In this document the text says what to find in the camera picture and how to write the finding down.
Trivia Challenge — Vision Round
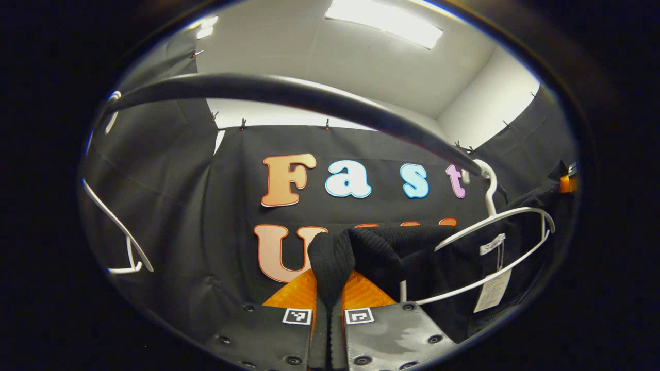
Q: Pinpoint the black knit jacket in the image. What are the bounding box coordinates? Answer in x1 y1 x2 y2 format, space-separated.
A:
308 180 575 345

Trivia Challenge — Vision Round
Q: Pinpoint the black backdrop cloth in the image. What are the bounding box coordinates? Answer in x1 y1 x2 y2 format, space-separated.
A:
80 21 578 335

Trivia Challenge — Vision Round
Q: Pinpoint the black metal clothes rack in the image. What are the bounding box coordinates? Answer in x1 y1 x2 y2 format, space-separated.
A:
82 72 508 201

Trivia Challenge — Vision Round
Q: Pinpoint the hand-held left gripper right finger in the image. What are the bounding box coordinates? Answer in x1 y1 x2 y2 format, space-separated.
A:
330 271 457 371

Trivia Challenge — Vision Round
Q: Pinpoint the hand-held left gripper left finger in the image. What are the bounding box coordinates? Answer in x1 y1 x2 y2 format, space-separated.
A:
205 268 331 371

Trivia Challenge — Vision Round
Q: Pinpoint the ceiling light panel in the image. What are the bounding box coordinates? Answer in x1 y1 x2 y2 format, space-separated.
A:
325 0 444 50

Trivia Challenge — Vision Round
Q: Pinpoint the white plastic clothes hanger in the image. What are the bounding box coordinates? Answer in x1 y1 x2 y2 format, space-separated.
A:
400 159 556 306
81 90 154 275

